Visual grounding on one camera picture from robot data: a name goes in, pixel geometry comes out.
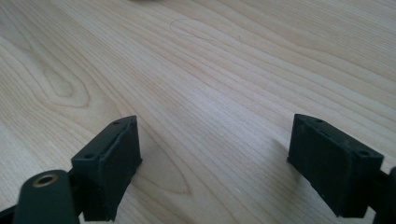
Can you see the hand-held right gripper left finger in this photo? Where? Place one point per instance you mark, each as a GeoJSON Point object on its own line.
{"type": "Point", "coordinates": [109, 168]}

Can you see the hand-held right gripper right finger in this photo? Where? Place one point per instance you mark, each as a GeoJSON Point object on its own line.
{"type": "Point", "coordinates": [336, 165]}

